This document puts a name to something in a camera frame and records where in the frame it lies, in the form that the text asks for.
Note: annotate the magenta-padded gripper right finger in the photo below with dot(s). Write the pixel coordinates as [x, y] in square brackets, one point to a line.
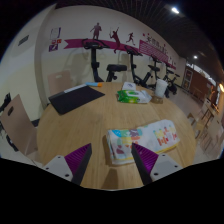
[163, 165]

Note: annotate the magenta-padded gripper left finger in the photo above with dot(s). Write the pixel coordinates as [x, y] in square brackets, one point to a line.
[60, 166]

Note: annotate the white colourful printed towel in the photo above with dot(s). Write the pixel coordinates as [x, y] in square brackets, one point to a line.
[146, 136]

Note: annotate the group of wooden chairs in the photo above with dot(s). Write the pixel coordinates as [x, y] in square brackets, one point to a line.
[206, 123]

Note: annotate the brown round coaster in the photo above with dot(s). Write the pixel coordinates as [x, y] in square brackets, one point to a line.
[156, 99]

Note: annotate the black flat mat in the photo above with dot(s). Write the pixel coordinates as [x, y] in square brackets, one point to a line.
[73, 99]

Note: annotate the green wet wipes pack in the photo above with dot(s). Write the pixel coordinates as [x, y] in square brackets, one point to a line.
[131, 96]

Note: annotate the white cup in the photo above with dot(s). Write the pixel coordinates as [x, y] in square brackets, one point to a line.
[161, 87]

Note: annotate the black exercise bike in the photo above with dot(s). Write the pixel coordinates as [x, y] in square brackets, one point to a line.
[172, 86]
[132, 65]
[95, 65]
[154, 68]

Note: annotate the white tissue pack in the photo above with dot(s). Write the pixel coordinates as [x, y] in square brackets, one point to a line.
[129, 86]

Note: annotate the blue and orange tube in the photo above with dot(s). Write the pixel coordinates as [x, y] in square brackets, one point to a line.
[93, 84]

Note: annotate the round ceiling light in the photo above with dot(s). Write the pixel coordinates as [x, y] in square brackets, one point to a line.
[195, 57]
[175, 10]

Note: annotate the grey wall plaque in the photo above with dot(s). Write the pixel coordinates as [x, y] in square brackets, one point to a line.
[23, 40]

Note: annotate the white wall poster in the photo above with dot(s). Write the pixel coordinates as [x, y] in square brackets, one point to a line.
[55, 33]

